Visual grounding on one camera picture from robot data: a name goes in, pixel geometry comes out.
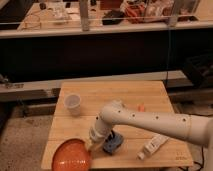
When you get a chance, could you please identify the red orange item on counter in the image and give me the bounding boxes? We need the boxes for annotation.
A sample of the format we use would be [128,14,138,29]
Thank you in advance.
[125,4,145,24]

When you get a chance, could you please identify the white tube bottle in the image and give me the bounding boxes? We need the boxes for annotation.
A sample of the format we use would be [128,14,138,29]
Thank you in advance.
[137,134,168,160]

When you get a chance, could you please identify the black bag on counter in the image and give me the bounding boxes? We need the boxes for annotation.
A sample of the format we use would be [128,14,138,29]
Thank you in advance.
[102,10,124,25]

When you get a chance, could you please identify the translucent plastic cup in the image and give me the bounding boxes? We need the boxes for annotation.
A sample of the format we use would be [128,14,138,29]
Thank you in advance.
[64,94,81,116]

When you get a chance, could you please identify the tan pointed end tool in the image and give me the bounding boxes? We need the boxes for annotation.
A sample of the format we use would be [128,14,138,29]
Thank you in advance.
[85,140,101,152]

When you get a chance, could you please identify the small orange object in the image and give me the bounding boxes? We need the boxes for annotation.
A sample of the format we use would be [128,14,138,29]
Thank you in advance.
[138,104,145,112]

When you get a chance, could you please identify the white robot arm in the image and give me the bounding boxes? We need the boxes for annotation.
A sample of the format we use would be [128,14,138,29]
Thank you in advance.
[89,100,213,171]

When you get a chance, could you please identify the grey metal post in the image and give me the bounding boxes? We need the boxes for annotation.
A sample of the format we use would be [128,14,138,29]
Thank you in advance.
[79,0,90,31]

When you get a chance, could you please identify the orange ceramic bowl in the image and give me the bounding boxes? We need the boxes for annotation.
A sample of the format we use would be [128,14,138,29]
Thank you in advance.
[51,139,91,171]

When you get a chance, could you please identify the dark crate at right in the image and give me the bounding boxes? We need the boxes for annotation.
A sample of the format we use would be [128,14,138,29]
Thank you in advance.
[182,53,213,88]

